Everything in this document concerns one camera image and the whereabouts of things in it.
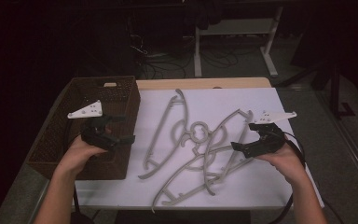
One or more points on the person's left hand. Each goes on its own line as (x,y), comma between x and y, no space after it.
(77,155)

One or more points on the brown wicker basket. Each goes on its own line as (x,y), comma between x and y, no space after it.
(127,102)

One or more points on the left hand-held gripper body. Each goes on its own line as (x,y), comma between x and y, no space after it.
(98,133)

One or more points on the grey plastic clothes hanger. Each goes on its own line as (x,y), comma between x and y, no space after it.
(192,192)
(159,127)
(248,115)

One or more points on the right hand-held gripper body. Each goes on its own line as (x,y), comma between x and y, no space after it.
(272,138)

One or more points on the white metal desk frame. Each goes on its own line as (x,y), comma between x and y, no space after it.
(198,53)

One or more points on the dark metal stand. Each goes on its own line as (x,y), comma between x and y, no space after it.
(334,90)

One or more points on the white paper sheet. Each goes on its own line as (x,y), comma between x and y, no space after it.
(230,99)

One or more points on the person's right hand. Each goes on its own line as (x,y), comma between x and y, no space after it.
(287,163)

